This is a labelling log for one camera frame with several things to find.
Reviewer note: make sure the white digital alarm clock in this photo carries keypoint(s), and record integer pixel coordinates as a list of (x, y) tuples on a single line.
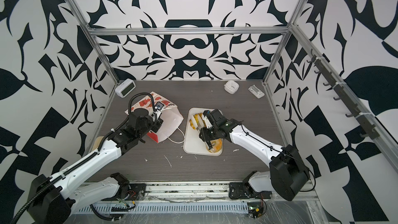
[(125, 88)]

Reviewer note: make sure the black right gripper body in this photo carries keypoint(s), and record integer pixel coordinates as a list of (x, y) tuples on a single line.
[(210, 134)]

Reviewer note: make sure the white square analog clock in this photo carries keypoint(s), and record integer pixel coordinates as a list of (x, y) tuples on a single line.
[(231, 87)]

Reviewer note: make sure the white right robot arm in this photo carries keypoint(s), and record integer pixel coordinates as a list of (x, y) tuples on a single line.
[(287, 173)]

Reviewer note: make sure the red patterned paper bag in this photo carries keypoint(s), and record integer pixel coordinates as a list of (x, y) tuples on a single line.
[(169, 114)]

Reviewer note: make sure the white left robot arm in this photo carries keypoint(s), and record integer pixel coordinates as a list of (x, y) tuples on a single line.
[(53, 199)]

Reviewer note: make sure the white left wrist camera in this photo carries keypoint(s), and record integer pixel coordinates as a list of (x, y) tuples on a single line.
[(159, 106)]

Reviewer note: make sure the fake bagel ring bread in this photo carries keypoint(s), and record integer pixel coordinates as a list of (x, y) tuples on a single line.
[(215, 146)]

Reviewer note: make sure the yellow fake croissant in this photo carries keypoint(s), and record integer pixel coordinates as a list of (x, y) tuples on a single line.
[(197, 122)]

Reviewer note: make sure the white plastic tray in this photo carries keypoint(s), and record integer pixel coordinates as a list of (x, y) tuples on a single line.
[(192, 143)]

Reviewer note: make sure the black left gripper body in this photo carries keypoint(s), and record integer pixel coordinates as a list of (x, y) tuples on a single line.
[(150, 125)]

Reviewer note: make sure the grey wall hook rack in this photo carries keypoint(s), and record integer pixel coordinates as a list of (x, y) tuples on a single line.
[(346, 95)]

